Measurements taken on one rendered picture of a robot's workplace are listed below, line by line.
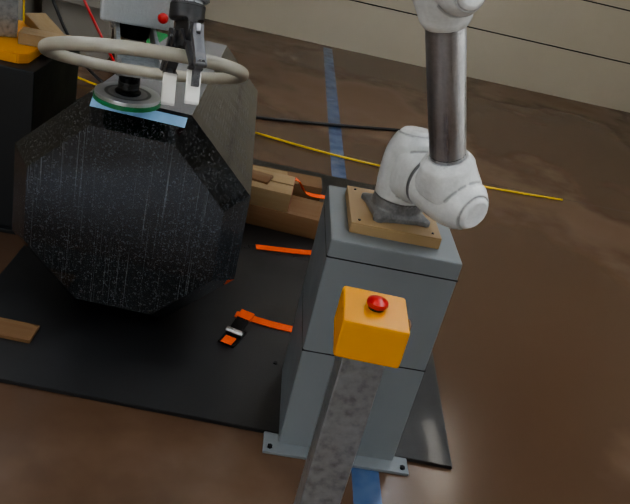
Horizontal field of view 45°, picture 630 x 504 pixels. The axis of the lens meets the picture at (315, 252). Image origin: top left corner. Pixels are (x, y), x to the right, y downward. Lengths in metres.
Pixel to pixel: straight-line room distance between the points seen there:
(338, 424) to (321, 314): 0.89
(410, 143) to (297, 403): 0.92
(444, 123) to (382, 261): 0.47
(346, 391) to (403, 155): 0.99
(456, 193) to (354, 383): 0.83
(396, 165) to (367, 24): 5.89
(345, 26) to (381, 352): 6.87
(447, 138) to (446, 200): 0.17
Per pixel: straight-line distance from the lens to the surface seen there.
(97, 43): 1.69
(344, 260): 2.22
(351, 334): 1.32
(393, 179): 2.25
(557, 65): 8.55
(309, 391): 2.49
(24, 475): 2.46
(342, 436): 1.48
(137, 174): 2.72
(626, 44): 8.73
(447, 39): 1.90
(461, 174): 2.08
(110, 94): 2.59
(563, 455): 3.08
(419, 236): 2.28
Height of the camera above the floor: 1.77
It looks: 28 degrees down
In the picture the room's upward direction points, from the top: 14 degrees clockwise
